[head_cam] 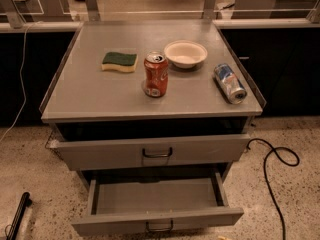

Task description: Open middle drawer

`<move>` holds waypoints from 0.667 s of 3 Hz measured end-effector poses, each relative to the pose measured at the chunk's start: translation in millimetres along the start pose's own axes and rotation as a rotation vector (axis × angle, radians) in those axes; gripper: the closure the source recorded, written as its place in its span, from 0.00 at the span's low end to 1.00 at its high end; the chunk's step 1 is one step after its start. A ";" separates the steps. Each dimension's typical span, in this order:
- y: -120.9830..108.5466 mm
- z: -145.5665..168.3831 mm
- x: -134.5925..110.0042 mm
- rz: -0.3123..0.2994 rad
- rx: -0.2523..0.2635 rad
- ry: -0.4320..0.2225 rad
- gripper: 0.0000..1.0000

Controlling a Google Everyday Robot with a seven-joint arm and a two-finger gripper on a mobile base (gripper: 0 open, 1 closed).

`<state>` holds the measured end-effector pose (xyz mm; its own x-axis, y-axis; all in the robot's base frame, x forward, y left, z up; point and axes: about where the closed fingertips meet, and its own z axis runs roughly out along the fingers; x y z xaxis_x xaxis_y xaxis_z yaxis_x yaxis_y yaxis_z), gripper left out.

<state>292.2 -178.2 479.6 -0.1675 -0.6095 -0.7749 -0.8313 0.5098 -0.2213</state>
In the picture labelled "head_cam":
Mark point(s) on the black bar on floor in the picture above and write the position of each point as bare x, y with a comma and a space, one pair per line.
12, 229

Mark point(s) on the white bowl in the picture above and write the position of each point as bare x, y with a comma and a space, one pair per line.
185, 54

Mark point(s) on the orange soda can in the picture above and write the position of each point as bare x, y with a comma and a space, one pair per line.
156, 71

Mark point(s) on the grey drawer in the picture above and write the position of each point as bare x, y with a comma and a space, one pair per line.
131, 153
126, 206

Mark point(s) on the blue silver can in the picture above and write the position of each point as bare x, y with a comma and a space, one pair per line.
229, 83

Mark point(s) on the grey top drawer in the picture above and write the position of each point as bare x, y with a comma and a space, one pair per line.
131, 153

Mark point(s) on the green yellow sponge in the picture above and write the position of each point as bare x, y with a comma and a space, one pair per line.
121, 62

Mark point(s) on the grey drawer cabinet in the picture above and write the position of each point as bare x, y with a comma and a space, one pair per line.
89, 104

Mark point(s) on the metal railing with posts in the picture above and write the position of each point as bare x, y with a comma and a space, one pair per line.
17, 13

